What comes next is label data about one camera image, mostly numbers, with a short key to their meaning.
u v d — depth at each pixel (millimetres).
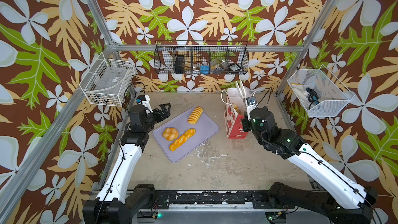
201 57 978
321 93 820
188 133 956
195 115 1020
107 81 802
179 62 980
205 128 1014
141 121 558
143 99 663
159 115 666
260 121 463
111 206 380
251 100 564
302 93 831
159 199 736
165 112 677
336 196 401
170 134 937
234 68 956
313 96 807
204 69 946
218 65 942
